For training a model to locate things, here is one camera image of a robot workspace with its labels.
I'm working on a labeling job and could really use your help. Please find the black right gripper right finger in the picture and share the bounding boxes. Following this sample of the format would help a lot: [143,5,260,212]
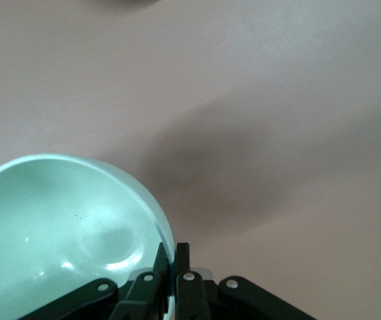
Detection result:
[175,241,316,320]

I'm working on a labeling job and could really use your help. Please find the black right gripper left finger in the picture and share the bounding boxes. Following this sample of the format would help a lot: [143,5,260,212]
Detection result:
[19,241,175,320]

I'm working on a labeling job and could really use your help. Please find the green bowl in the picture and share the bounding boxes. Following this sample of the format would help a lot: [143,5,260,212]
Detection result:
[0,153,177,320]

